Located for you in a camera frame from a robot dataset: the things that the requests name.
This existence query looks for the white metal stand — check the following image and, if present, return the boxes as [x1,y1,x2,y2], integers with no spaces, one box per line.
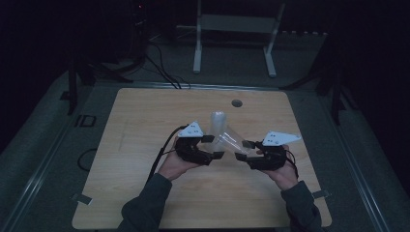
[192,0,286,78]

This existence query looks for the person's right hand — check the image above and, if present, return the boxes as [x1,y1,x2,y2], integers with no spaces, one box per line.
[256,144,300,191]

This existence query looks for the single clear plastic cup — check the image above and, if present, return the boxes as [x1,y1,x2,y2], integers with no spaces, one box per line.
[221,126,254,156]

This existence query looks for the black floor cables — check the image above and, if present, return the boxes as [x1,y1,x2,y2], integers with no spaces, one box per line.
[145,41,191,90]

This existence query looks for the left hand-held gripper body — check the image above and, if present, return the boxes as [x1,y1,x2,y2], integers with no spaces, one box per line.
[173,120,216,166]

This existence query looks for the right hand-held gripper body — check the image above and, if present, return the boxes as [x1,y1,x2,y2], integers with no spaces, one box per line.
[246,130,303,172]

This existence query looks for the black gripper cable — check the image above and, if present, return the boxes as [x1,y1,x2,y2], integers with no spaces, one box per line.
[284,148,300,180]
[146,125,190,186]

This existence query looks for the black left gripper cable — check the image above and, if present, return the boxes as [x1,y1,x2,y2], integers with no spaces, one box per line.
[146,125,190,186]

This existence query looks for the black tripod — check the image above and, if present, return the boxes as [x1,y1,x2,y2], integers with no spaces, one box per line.
[278,32,360,128]
[66,56,134,116]

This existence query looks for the grey tape piece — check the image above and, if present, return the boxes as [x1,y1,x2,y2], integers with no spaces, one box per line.
[311,188,332,200]
[71,192,94,206]

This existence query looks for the black cable loop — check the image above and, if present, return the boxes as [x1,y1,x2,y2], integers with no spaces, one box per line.
[76,147,98,173]

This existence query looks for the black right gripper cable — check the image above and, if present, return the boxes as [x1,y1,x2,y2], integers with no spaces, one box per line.
[284,148,300,180]

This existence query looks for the stack of clear plastic cups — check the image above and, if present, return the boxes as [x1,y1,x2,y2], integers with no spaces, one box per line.
[205,110,228,155]

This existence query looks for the metal floor rail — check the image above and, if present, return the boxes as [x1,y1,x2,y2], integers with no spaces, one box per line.
[96,81,282,92]
[0,124,78,232]
[317,96,392,232]

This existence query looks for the person's left hand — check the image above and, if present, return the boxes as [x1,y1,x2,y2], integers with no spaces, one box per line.
[158,136,201,182]

